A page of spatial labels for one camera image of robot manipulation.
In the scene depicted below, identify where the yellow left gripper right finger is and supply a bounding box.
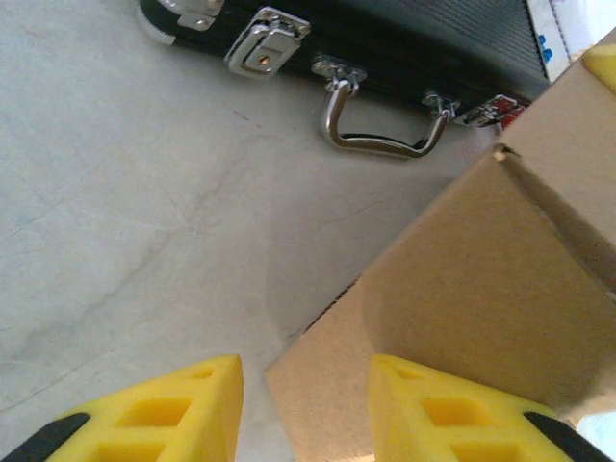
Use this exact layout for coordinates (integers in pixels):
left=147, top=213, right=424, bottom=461
left=368, top=354, right=612, bottom=462

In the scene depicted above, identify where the black case with metal latches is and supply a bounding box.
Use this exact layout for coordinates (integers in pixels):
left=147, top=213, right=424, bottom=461
left=136, top=0, right=553, bottom=161

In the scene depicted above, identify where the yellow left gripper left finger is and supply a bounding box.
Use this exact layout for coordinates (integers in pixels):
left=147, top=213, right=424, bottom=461
left=0, top=354, right=244, bottom=462

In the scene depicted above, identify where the red glitter microphone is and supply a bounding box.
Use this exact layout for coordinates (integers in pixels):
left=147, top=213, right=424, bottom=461
left=494, top=94, right=528, bottom=132

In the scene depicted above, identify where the brown cardboard paper box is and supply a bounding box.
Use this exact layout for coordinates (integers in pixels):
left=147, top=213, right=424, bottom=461
left=263, top=71, right=616, bottom=462

